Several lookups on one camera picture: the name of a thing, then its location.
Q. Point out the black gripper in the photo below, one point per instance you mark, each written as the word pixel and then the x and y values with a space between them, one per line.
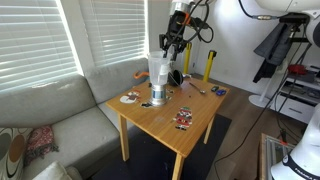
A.
pixel 178 28

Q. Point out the translucent plastic cup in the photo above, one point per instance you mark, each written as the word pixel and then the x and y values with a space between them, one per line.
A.
pixel 159 68

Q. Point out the metal spoon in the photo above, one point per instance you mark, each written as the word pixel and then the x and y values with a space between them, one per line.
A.
pixel 201 90

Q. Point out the white window blind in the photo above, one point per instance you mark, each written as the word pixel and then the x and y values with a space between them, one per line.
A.
pixel 33 40
pixel 115 30

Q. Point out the dark green toy car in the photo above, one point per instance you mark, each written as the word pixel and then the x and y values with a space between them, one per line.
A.
pixel 215 88

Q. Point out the snowman sticker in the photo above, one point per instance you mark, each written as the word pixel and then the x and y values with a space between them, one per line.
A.
pixel 130 97

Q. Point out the blue toy car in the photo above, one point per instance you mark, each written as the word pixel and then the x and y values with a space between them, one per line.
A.
pixel 221 92

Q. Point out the Santa elf sticker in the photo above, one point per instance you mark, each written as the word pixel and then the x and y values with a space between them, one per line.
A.
pixel 182 118

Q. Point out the wooden table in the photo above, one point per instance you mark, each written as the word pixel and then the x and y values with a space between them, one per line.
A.
pixel 160 123

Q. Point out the dark hanging jacket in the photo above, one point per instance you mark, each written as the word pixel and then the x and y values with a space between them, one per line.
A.
pixel 270 50

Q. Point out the white stand base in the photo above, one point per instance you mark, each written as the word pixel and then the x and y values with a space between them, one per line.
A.
pixel 263 100

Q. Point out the dark rug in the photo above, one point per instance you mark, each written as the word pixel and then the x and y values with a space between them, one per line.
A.
pixel 146 160

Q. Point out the red object on shelf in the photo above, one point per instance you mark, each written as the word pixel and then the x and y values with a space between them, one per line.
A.
pixel 296 69

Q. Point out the grey sofa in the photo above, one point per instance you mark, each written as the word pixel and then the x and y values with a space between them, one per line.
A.
pixel 66 133

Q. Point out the white shelf unit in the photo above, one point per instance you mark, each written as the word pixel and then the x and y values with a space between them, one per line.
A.
pixel 296 103

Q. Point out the red paisley cloth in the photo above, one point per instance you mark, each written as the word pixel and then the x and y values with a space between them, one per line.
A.
pixel 40 143

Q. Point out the white cushion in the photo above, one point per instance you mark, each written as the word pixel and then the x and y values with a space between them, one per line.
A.
pixel 56 171

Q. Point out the pillow with circle pattern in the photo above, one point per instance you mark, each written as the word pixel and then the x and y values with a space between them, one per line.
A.
pixel 13 153

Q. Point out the yellow post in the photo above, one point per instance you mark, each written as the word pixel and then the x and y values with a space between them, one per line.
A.
pixel 187 60
pixel 209 65

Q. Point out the wooden frame box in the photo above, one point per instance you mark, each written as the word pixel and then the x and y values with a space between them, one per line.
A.
pixel 266 156

